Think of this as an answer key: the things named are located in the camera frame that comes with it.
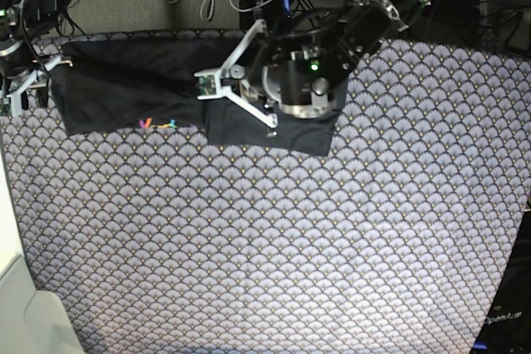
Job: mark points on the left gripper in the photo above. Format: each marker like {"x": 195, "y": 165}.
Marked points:
{"x": 305, "y": 85}

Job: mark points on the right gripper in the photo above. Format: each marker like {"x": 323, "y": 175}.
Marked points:
{"x": 21, "y": 71}

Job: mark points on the dark grey T-shirt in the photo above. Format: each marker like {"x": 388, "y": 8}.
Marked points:
{"x": 113, "y": 85}

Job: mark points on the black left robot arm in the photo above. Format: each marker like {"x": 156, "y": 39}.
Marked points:
{"x": 352, "y": 30}

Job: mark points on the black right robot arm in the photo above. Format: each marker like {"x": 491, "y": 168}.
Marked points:
{"x": 19, "y": 21}

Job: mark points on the fan-patterned table cloth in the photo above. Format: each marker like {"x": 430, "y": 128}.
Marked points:
{"x": 395, "y": 242}

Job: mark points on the white plastic bin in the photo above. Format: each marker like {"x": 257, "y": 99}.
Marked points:
{"x": 32, "y": 320}

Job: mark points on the black OpenArm box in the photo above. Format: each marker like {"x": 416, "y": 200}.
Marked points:
{"x": 507, "y": 325}

